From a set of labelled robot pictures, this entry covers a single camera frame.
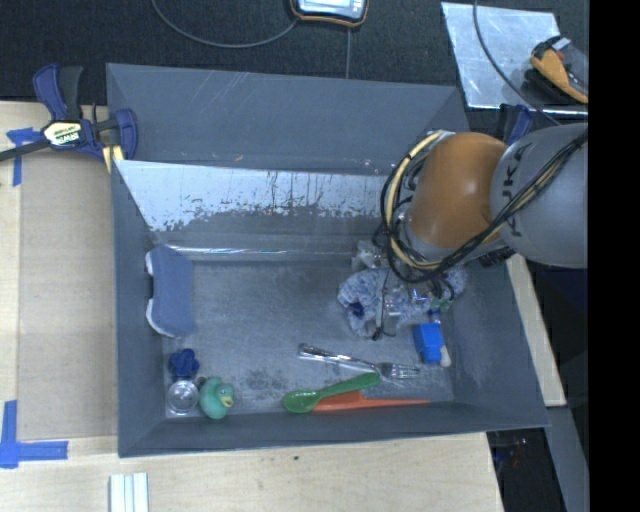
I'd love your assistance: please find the orange plastic knife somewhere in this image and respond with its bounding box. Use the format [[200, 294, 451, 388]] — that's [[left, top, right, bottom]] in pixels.
[[311, 389, 433, 413]]

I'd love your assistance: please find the green toy duck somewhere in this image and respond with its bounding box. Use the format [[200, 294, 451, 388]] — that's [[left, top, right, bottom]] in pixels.
[[197, 376, 237, 421]]

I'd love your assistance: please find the blue sponge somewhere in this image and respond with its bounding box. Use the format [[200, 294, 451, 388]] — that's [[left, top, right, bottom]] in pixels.
[[144, 243, 198, 339]]

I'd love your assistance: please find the metal fork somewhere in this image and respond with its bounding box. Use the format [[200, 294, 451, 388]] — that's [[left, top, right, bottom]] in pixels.
[[297, 342, 422, 380]]

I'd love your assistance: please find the blue and white cloth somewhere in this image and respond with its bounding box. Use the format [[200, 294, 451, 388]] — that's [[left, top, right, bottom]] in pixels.
[[336, 263, 469, 338]]

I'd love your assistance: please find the grey metal bin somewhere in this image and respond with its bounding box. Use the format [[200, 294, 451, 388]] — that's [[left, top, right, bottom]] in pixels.
[[104, 62, 552, 459]]

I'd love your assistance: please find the black cylinder on white bracket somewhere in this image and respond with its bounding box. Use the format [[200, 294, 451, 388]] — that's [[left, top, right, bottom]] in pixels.
[[477, 246, 517, 268]]

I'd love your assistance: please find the green plastic spoon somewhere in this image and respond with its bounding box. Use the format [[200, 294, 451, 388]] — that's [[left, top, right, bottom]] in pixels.
[[282, 371, 383, 415]]

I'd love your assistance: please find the blue and white block toy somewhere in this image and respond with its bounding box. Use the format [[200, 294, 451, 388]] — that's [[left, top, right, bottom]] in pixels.
[[411, 321, 453, 369]]

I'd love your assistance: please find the clear glass cup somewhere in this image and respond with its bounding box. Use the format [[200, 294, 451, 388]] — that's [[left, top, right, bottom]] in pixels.
[[165, 378, 202, 417]]

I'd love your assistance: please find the blue flower-shaped toy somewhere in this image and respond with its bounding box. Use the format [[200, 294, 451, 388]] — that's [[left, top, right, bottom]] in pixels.
[[166, 347, 201, 380]]

